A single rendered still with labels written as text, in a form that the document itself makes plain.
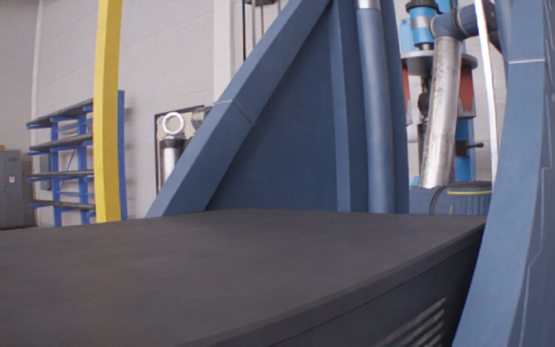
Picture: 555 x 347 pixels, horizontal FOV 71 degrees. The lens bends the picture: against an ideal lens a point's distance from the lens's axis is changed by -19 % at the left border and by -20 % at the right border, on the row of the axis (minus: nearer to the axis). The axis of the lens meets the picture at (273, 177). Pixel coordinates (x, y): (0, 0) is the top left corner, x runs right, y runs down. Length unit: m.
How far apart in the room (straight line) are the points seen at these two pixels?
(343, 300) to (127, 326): 0.13
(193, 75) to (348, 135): 5.56
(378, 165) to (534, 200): 0.74
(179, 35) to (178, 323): 6.91
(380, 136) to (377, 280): 0.87
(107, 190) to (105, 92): 0.81
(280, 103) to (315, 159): 0.18
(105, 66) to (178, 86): 3.11
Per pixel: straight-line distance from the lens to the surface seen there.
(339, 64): 1.24
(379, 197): 1.17
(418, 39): 2.56
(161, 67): 7.32
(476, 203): 1.72
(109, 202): 3.85
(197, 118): 2.88
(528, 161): 0.51
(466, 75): 2.57
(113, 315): 0.25
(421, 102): 2.52
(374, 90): 1.18
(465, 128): 2.88
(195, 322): 0.24
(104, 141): 3.84
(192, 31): 6.87
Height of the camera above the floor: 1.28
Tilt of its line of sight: 2 degrees down
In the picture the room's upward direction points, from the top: 2 degrees counter-clockwise
